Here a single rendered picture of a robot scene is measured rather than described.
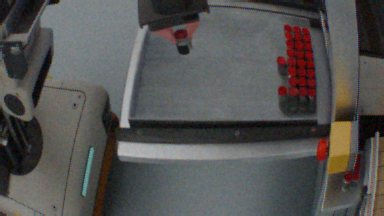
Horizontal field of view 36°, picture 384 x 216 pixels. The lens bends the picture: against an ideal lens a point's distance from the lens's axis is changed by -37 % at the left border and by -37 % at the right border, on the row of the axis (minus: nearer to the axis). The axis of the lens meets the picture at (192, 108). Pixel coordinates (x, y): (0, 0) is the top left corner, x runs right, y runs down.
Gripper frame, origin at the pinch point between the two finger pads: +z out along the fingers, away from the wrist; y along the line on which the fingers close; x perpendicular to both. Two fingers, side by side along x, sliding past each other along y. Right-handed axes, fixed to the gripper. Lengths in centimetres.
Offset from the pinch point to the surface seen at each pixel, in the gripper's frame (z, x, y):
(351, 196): 27.2, -24.5, 27.7
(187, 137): 23.6, -0.6, -3.3
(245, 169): 113, 45, 5
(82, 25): 110, 119, -43
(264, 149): 26.1, -5.1, 8.6
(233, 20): 25.5, 24.1, 9.1
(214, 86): 25.4, 9.1, 2.3
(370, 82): 2.7, -14.0, 33.2
